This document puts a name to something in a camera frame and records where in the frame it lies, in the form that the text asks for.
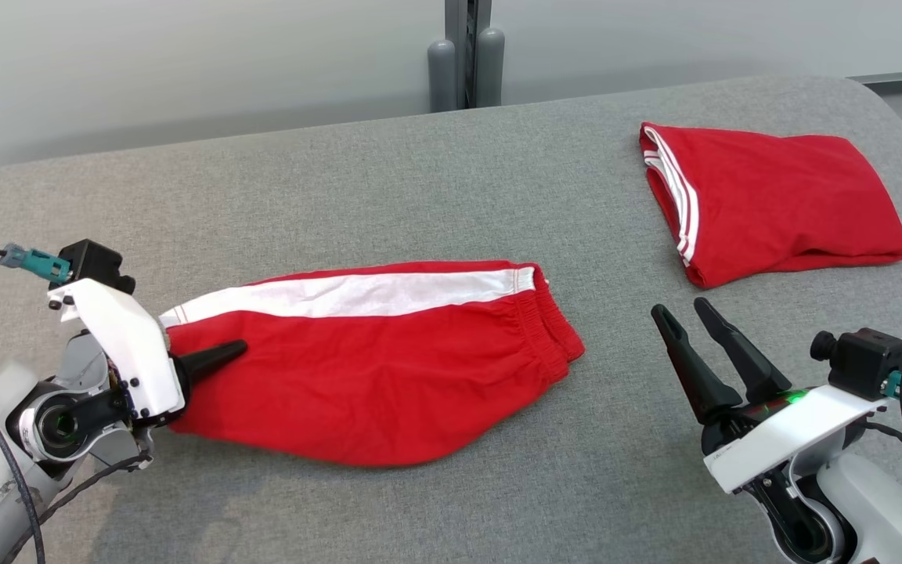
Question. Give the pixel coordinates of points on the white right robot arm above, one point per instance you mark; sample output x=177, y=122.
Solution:
x=882, y=509

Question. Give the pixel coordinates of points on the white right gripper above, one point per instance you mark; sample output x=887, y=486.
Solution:
x=795, y=439

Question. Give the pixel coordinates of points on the grey metal partition post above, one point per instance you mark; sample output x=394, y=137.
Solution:
x=467, y=47

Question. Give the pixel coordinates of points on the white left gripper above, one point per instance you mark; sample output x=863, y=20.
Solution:
x=126, y=345

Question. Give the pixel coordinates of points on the red shirt with white sleeves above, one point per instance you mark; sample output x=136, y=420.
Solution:
x=780, y=196

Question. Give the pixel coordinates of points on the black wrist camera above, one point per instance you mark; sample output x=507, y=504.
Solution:
x=866, y=364
x=95, y=262

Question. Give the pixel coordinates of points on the red shorts with white stripe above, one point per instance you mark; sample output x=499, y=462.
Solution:
x=373, y=376

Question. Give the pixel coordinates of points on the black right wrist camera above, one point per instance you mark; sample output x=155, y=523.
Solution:
x=866, y=364

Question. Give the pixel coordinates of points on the grey cylindrical post foot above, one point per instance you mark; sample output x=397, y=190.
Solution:
x=441, y=74
x=490, y=66

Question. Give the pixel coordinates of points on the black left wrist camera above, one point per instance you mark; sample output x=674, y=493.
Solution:
x=95, y=262

